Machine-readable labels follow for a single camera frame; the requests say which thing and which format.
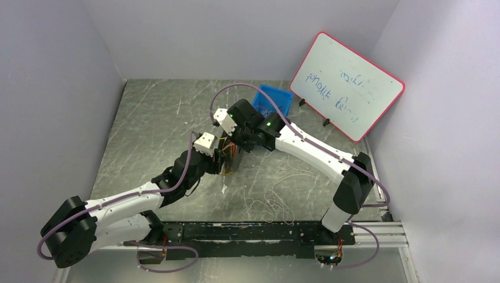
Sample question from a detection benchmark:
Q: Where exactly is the yellow cable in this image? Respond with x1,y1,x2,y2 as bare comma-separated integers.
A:
218,142,237,176

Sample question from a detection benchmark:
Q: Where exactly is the blue plastic bin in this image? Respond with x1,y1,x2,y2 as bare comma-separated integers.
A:
251,84,294,117

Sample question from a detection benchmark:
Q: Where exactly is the grey perforated cable spool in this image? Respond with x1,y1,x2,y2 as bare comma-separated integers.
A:
218,131,244,175

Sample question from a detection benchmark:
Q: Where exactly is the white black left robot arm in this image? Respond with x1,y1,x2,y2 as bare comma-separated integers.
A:
37,150,226,268

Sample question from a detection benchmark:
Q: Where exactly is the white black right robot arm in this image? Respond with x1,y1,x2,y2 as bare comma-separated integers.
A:
213,99,376,232

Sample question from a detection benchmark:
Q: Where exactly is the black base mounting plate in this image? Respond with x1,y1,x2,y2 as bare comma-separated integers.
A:
141,221,356,260

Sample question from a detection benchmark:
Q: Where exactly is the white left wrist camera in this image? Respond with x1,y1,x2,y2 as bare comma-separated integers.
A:
193,132,218,157

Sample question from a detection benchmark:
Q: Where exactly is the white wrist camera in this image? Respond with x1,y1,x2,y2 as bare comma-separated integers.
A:
213,108,237,136
193,132,218,157

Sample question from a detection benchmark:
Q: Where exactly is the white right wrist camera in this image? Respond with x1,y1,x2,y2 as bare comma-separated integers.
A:
213,108,237,136

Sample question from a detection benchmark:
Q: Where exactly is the white board red frame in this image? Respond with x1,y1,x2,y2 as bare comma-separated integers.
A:
290,32,405,142

